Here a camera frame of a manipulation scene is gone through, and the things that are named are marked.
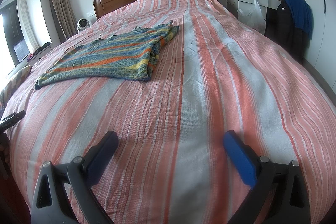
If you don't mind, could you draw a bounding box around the multicolour striped knit sweater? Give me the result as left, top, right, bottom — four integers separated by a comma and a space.
35, 21, 179, 90

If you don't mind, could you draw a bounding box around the chevron patterned cushion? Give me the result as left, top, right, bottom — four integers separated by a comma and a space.
1, 65, 32, 107

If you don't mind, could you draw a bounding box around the white window bench cabinet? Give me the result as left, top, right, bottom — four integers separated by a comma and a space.
8, 42, 52, 76

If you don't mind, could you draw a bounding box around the white sheer curtain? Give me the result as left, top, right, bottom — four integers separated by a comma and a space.
17, 0, 39, 53

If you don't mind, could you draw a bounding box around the pink striped bed cover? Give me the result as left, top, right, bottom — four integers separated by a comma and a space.
5, 0, 335, 223

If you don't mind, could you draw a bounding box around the white round fan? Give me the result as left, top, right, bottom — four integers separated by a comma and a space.
77, 18, 90, 32

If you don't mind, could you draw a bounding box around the beige curtain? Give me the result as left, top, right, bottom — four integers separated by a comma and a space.
47, 0, 79, 44

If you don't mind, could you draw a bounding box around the white plastic bag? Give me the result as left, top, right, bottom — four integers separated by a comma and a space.
237, 0, 266, 34

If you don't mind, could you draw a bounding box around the blue garment on chair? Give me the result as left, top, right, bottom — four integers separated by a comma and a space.
284, 0, 313, 40

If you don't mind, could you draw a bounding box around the white desk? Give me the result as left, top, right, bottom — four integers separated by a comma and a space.
226, 0, 281, 20

